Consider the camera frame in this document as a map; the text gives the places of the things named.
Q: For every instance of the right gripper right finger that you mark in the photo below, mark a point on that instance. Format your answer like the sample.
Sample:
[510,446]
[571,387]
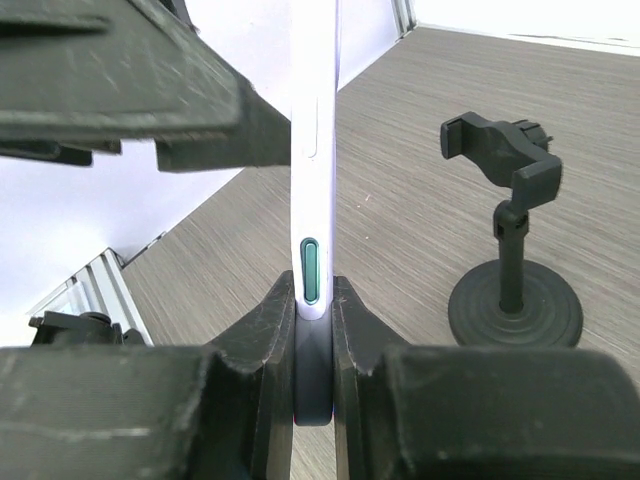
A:
[405,411]

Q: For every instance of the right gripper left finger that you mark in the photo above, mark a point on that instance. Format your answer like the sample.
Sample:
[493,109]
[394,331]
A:
[217,411]

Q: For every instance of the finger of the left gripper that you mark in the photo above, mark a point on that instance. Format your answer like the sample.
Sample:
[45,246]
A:
[81,77]

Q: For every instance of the black phone stand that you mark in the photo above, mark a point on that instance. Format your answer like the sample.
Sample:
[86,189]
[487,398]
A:
[511,301]

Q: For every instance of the smartphone with lilac case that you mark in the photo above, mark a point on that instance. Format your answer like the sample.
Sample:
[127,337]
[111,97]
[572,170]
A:
[315,72]

